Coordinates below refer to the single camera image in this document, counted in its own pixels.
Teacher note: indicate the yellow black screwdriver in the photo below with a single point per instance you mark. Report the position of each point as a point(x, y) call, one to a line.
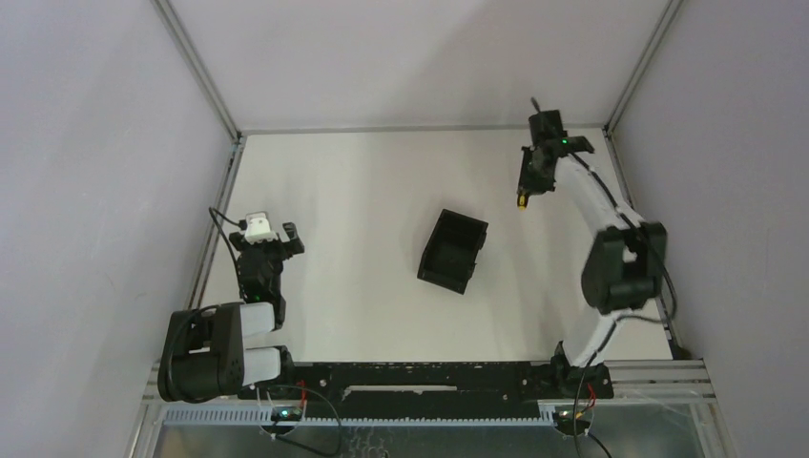
point(522, 202)

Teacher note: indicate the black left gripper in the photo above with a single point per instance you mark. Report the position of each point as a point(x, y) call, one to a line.
point(266, 247)

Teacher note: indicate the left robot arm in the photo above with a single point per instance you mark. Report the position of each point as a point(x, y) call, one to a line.
point(204, 354)

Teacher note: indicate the black plastic bin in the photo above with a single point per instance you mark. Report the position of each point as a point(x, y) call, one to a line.
point(449, 257)

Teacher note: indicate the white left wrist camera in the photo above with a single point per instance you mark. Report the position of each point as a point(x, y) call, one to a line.
point(258, 228)

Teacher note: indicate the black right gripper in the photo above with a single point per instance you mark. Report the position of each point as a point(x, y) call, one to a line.
point(528, 185)

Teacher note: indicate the right controller board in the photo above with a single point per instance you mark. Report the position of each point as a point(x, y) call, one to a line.
point(570, 424)

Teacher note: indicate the controller board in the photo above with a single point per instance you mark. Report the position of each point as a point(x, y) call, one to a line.
point(570, 424)
point(285, 414)

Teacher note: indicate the left controller board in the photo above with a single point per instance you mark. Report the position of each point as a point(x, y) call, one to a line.
point(285, 414)

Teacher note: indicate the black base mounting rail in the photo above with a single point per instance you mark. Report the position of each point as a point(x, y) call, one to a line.
point(433, 391)

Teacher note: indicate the aluminium frame rail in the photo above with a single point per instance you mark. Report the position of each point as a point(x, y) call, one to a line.
point(214, 234)

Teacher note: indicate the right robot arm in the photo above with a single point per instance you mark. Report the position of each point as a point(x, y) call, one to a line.
point(625, 266)

